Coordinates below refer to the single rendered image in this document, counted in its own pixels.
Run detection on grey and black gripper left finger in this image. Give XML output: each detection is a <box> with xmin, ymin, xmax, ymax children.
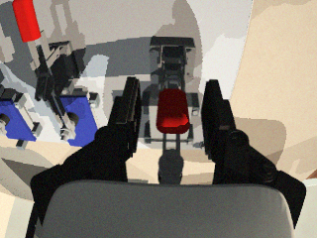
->
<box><xmin>30</xmin><ymin>76</ymin><xmax>142</xmax><ymax>226</ymax></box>

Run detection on blue rectangular block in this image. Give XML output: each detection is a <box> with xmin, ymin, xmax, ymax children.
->
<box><xmin>59</xmin><ymin>91</ymin><xmax>100</xmax><ymax>147</ymax></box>
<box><xmin>0</xmin><ymin>93</ymin><xmax>38</xmax><ymax>142</ymax></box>

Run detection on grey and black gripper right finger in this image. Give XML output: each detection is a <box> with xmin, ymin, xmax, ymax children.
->
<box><xmin>201</xmin><ymin>79</ymin><xmax>306</xmax><ymax>229</ymax></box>

